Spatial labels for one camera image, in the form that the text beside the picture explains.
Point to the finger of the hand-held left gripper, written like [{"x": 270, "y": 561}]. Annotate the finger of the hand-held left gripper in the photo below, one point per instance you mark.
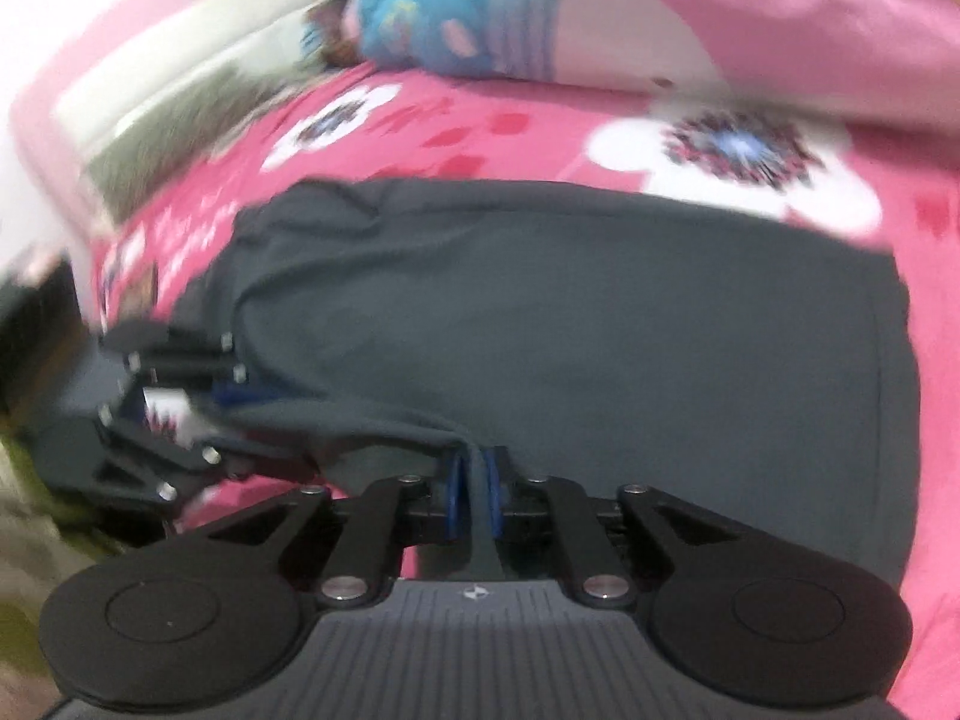
[
  {"x": 187, "y": 364},
  {"x": 180, "y": 465}
]

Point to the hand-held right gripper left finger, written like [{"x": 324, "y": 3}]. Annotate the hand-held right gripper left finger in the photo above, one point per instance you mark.
[{"x": 454, "y": 499}]

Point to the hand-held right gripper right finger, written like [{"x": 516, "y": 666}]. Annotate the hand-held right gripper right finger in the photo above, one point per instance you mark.
[{"x": 495, "y": 499}]

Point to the dark grey shorts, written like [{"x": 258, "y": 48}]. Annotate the dark grey shorts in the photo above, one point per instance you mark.
[{"x": 562, "y": 315}]

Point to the green leaf print pillow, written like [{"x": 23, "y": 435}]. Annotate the green leaf print pillow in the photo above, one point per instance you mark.
[{"x": 165, "y": 142}]

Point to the pink and white headboard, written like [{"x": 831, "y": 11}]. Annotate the pink and white headboard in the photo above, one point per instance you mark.
[{"x": 187, "y": 37}]

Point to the pink floral bed blanket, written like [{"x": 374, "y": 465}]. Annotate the pink floral bed blanket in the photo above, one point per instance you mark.
[{"x": 480, "y": 135}]

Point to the pink and blue quilt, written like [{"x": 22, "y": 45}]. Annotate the pink and blue quilt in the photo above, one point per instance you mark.
[{"x": 675, "y": 15}]

